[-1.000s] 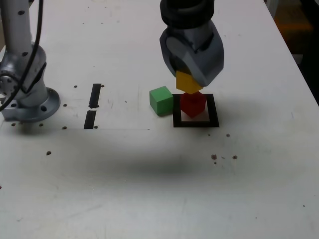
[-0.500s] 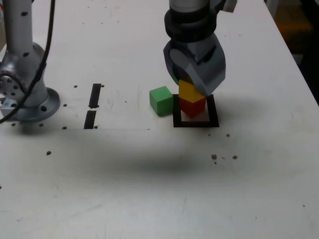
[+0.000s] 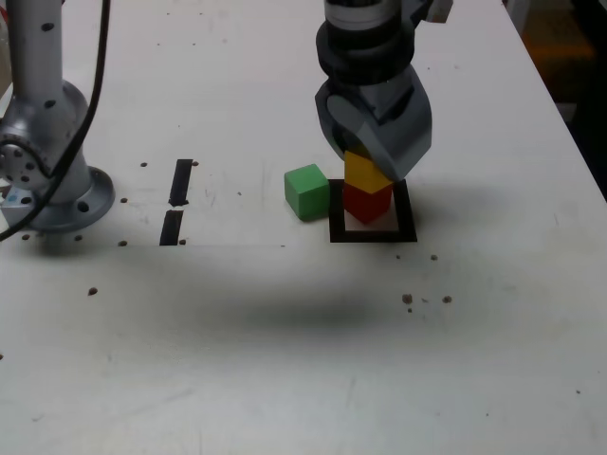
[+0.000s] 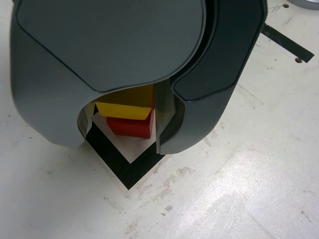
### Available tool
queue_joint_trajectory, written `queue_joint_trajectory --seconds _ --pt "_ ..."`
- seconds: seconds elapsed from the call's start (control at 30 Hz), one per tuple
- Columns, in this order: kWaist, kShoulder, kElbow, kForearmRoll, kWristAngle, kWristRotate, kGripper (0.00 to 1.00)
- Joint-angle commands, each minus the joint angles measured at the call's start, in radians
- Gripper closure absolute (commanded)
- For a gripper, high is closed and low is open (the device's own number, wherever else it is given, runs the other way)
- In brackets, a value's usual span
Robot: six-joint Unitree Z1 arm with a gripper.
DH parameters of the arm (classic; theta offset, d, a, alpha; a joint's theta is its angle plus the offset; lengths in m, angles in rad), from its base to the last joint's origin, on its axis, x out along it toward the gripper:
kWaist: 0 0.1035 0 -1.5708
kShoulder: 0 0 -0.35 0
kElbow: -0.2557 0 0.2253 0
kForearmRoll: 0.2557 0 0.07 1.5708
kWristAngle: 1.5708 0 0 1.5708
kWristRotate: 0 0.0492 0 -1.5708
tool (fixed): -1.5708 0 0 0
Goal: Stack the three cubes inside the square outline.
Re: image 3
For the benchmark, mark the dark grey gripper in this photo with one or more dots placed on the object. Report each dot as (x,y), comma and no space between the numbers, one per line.
(391,97)

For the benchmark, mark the yellow cube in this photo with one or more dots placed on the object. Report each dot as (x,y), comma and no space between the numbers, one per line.
(362,173)

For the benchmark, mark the red cube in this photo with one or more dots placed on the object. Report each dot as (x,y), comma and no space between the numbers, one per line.
(367,206)

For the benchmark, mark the green cube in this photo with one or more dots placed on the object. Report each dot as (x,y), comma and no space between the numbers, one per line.
(306,194)

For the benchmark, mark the black tape square outline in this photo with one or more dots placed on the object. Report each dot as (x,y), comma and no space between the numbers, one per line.
(410,223)

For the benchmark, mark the black tape strip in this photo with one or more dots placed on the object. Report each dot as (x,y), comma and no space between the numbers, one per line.
(180,185)

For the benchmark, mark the white gripper camera box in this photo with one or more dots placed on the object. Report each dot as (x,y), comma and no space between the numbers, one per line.
(441,12)

